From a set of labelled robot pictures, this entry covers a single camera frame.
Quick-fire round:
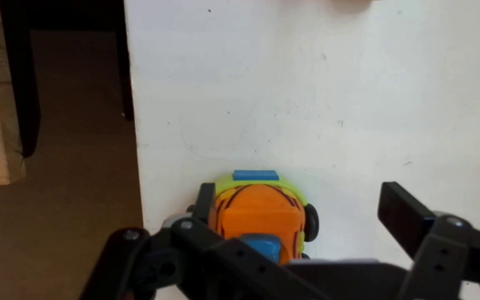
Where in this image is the black table frame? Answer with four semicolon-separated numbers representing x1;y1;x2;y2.
0;0;137;161

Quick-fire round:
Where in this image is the orange toy car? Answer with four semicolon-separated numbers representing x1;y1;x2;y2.
187;169;321;266

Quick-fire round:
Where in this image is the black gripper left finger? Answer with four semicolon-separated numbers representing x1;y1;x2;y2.
79;182;331;300

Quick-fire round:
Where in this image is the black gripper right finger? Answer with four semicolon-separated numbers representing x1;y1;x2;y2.
377;181;480;300

